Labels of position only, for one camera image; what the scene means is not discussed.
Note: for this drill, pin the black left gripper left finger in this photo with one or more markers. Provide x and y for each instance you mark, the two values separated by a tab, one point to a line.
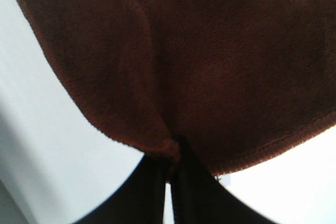
140	199

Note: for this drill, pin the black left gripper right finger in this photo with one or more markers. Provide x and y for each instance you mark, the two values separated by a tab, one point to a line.
197	197

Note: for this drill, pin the brown towel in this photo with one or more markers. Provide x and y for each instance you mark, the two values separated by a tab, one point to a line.
242	80

